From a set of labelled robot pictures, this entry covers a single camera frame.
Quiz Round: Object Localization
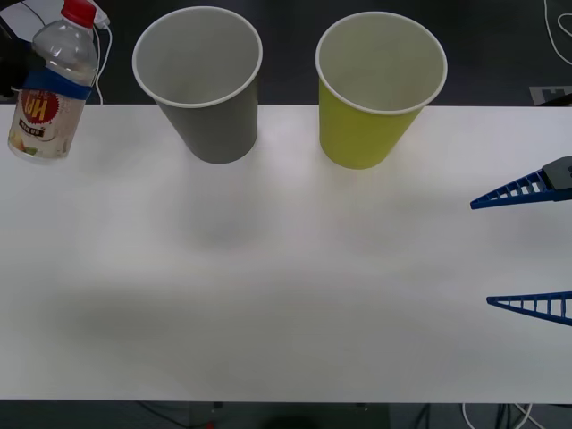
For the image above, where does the clear bottle with red cap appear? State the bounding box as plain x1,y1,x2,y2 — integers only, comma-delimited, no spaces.
7,0,99,166

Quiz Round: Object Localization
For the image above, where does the grey marker tag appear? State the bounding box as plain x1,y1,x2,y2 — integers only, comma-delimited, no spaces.
529,84,572,107

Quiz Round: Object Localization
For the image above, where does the grey plastic bin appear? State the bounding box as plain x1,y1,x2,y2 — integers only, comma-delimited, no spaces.
131,6,264,165

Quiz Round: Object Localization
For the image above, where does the white looped cable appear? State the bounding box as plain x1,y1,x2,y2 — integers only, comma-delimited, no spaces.
543,0,572,66

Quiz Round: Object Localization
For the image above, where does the white floor cable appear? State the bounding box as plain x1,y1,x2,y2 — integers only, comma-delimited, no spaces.
461,401,543,429

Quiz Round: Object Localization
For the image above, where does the thin black cable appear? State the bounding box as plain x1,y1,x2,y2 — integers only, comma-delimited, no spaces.
21,1,46,23

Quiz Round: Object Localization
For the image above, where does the white power strip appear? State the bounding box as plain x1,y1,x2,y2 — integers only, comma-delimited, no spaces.
91,2,112,29

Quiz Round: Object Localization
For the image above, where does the white power strip cable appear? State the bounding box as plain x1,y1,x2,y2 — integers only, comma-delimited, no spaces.
91,24,114,106

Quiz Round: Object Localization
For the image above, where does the white round disc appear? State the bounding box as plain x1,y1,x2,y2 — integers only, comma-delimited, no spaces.
0,0,66,42

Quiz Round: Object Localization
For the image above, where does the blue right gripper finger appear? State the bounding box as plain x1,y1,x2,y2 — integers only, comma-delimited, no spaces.
485,290,572,328
469,156,572,211

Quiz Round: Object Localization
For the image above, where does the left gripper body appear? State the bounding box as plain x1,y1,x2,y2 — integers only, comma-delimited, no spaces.
0,24,36,98

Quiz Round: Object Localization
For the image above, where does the yellow-green plastic bin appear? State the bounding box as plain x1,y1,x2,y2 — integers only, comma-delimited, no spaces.
315,11,449,171

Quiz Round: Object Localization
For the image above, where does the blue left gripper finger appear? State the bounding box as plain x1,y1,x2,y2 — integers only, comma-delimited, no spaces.
21,70,95,102

